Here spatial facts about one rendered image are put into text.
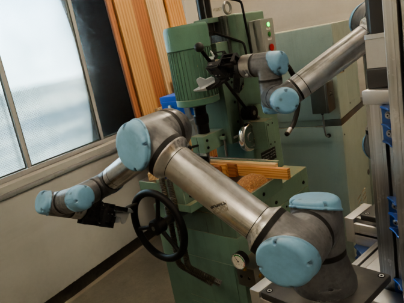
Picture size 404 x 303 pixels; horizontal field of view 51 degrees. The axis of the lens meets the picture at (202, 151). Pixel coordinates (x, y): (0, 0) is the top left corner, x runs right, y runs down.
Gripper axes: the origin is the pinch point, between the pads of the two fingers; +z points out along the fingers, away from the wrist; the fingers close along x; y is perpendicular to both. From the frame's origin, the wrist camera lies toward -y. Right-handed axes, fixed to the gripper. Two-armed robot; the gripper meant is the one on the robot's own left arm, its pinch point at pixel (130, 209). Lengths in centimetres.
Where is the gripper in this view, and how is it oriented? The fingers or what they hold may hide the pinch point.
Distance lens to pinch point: 159.3
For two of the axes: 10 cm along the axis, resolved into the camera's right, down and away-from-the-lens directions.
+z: 6.5, 2.3, 7.2
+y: -1.6, 9.7, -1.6
